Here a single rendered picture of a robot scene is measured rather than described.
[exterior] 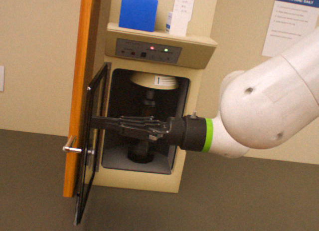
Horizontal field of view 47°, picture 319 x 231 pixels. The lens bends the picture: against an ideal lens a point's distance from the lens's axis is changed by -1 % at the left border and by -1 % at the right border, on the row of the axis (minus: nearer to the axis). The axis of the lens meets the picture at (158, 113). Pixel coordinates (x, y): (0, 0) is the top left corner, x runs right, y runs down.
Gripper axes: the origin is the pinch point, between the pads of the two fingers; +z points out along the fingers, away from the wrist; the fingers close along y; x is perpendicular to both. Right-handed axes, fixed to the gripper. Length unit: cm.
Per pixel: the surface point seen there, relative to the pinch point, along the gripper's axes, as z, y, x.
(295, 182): -84, -44, 34
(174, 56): -18.5, -20.3, -16.2
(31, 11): 35, -70, -18
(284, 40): -74, -69, -22
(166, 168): -24.5, -30.1, 26.5
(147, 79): -12.4, -29.2, -6.0
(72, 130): 9.4, -17.4, 10.6
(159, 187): -22.3, -26.2, 32.6
